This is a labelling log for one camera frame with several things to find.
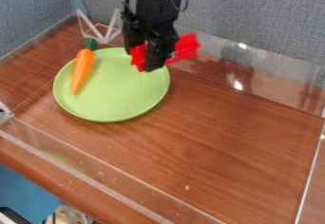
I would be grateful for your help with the clear acrylic enclosure wall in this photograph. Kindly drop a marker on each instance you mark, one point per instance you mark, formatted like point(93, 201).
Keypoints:
point(229, 152)

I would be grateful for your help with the red rectangular block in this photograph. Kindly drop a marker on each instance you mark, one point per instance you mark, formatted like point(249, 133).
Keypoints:
point(186, 50)

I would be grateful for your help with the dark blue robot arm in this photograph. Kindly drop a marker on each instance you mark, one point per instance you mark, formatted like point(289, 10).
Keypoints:
point(149, 26)

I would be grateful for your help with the orange toy carrot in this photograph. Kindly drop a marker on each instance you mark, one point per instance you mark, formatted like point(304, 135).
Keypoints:
point(83, 65)

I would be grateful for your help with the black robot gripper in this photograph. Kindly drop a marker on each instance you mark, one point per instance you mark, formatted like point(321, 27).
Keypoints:
point(151, 22)

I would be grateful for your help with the green round plate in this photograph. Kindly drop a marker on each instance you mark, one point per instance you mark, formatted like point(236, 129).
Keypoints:
point(118, 93)

